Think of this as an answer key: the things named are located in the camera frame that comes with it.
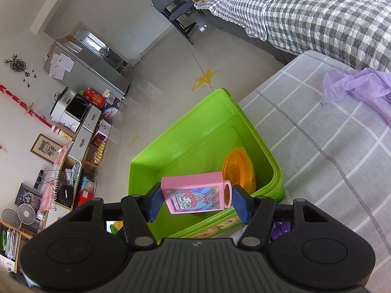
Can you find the toy corn cob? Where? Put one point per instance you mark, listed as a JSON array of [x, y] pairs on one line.
[[113, 227]]

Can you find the framed cartoon picture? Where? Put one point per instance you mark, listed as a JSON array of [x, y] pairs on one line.
[[46, 148]]

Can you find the orange toy lid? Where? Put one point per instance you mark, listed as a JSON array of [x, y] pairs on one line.
[[239, 170]]

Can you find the checked sofa blanket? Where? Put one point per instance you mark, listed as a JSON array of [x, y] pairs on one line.
[[355, 32]]

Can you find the purple toy grapes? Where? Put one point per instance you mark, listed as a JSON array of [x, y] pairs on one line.
[[280, 228]]

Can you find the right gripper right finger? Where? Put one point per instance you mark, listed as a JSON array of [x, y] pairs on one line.
[[256, 213]]

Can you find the purple cloth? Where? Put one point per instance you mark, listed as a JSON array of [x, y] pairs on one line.
[[369, 86]]

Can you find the microwave oven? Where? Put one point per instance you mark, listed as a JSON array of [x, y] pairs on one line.
[[69, 109]]

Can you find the red gift box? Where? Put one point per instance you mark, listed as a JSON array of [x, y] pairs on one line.
[[95, 98]]

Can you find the dark chair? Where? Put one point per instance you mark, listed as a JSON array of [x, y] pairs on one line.
[[181, 14]]

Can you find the small white desk fan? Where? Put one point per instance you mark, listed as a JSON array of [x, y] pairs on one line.
[[27, 216]]

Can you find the white tv cabinet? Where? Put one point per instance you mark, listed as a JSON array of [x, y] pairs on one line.
[[59, 190]]

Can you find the grey checked tablecloth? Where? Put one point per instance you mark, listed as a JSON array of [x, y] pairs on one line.
[[335, 155]]

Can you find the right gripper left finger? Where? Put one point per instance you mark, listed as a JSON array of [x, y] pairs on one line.
[[139, 211]]

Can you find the green plastic storage box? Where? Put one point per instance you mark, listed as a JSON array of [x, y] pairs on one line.
[[200, 142]]

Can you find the silver refrigerator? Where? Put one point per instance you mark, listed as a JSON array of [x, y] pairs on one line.
[[78, 67]]

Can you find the pink toy box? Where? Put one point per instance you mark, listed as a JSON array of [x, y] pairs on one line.
[[198, 193]]

